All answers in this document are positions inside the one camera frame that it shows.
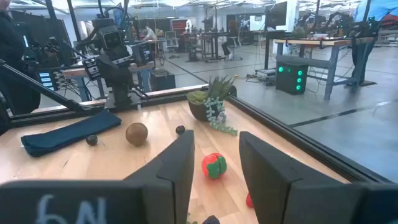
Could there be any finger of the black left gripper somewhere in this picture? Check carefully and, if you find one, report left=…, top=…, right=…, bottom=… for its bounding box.
left=83, top=57, right=102, bottom=81
left=136, top=42, right=155, bottom=65

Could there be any dark cherry with green stem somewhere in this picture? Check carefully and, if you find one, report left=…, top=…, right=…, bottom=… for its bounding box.
left=86, top=134, right=105, bottom=147

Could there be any dark blue folded cloth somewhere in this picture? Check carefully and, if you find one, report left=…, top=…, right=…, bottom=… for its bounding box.
left=21, top=109, right=123, bottom=158

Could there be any large red toy strawberry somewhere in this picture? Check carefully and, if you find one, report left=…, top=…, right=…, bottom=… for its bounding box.
left=201, top=152, right=228, bottom=180

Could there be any wooden top workbench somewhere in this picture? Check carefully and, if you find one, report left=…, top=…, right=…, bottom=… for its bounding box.
left=273, top=36, right=377, bottom=101
left=63, top=60, right=156, bottom=102

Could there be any black box with green lights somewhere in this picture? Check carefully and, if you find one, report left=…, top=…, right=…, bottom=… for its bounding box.
left=275, top=60, right=310, bottom=96

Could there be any black aluminium table frame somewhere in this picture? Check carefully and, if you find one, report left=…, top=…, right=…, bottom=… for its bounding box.
left=0, top=58, right=394, bottom=184

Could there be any device with lit blue labels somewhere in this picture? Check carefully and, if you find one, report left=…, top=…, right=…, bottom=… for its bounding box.
left=37, top=70, right=60, bottom=91

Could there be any potted artificial succulent plant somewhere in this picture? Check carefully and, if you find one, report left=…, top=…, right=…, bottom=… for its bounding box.
left=186, top=75, right=239, bottom=136

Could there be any black monitor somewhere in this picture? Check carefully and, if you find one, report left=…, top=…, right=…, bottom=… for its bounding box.
left=266, top=1, right=289, bottom=29

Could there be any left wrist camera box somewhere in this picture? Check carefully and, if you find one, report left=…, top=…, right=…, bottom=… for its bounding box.
left=91, top=17, right=127, bottom=52

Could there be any person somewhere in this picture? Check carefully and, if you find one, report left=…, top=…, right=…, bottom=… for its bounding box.
left=351, top=0, right=398, bottom=87
left=143, top=26, right=158, bottom=41
left=0, top=0, right=42, bottom=116

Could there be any brown toy kiwi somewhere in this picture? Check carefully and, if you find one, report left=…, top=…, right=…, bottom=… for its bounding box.
left=125, top=122, right=149, bottom=147

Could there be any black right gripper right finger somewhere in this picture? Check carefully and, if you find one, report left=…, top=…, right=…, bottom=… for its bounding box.
left=238, top=131, right=398, bottom=224

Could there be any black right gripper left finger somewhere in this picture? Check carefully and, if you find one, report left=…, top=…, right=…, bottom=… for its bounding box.
left=0, top=129, right=196, bottom=224

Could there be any black floor case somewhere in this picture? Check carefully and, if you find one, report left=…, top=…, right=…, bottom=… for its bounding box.
left=150, top=68, right=177, bottom=92

